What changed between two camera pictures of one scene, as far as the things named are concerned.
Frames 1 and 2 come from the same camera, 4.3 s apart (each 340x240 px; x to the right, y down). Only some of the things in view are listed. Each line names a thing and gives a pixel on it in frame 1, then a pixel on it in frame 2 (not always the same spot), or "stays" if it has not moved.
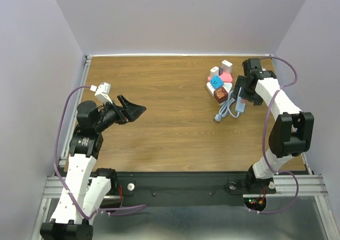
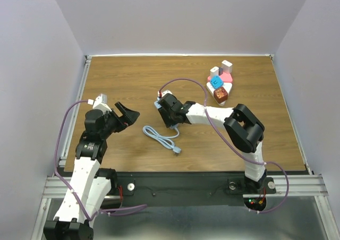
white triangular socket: (227, 85) stays
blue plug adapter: (217, 82) stays
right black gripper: (240, 83) → (167, 122)
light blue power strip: (235, 105) → (151, 130)
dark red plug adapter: (221, 95) stays
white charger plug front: (214, 71) stays
